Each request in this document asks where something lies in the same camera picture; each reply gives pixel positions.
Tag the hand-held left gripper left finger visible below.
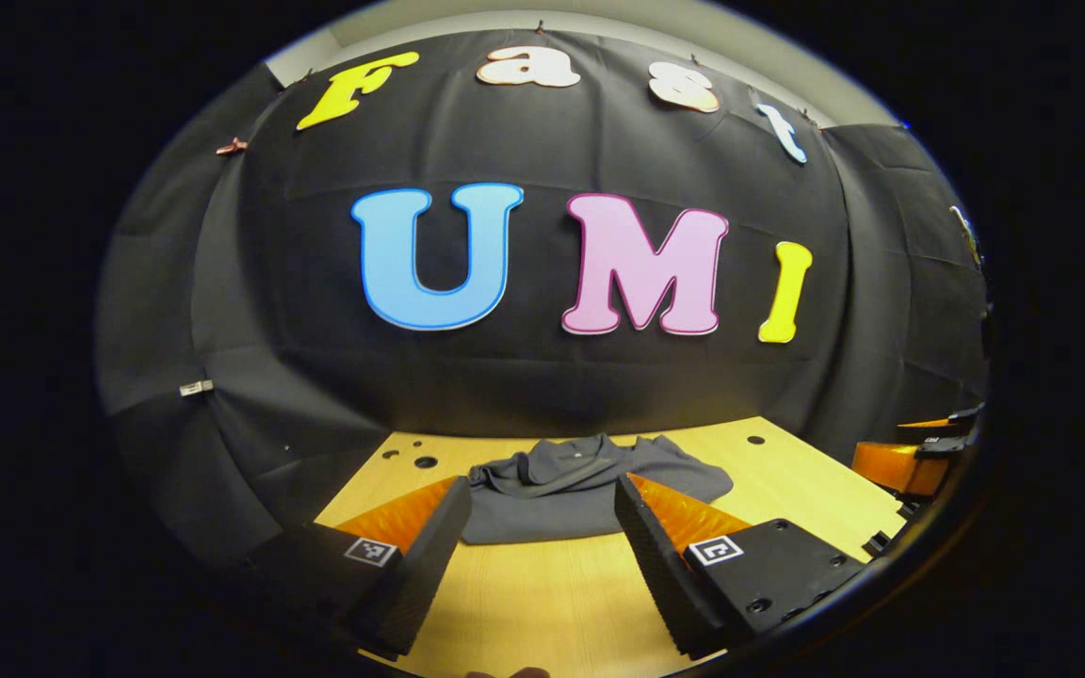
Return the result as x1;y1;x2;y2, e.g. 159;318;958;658
241;476;473;660

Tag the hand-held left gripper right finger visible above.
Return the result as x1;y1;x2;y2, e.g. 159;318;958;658
613;471;868;660

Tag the black backdrop cloth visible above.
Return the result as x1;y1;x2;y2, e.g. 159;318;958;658
95;28;991;566

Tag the grey collared shirt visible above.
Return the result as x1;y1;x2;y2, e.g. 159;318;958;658
461;433;735;545

